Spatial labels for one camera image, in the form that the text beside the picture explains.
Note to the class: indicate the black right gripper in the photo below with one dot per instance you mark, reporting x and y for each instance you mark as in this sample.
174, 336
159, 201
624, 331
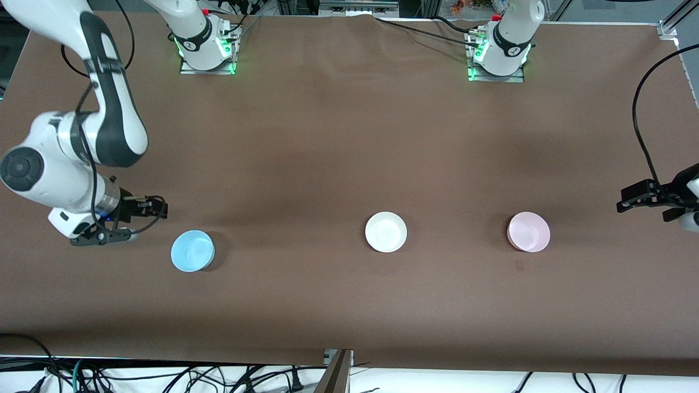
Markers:
128, 207

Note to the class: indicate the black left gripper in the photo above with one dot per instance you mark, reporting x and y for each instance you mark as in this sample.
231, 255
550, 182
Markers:
675, 192

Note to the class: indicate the blue bowl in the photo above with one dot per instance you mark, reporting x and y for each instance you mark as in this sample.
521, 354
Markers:
192, 251

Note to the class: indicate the pink bowl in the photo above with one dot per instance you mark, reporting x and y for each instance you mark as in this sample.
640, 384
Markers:
528, 232

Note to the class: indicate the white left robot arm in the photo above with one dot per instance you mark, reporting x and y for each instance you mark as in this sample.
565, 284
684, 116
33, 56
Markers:
513, 33

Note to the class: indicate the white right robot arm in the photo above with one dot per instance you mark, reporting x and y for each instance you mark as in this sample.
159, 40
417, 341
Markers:
49, 169

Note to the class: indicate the white bowl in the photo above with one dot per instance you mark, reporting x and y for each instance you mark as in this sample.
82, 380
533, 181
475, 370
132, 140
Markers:
385, 232

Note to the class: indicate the brown table cover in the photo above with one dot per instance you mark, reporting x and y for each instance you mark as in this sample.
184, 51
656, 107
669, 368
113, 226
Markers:
349, 136

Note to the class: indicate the black plug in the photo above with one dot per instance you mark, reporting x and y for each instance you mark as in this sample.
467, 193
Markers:
296, 382

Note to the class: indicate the orange small object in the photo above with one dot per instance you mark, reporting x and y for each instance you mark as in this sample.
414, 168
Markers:
457, 5

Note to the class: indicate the aluminium profile bar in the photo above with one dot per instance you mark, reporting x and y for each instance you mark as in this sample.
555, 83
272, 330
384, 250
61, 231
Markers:
357, 10

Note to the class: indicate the aluminium frame corner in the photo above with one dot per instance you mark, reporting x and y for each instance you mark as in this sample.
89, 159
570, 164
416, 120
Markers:
667, 28

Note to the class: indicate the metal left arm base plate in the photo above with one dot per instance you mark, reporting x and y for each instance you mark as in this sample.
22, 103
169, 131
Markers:
497, 78

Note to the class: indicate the metal post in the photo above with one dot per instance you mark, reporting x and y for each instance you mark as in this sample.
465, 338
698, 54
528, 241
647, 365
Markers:
336, 376

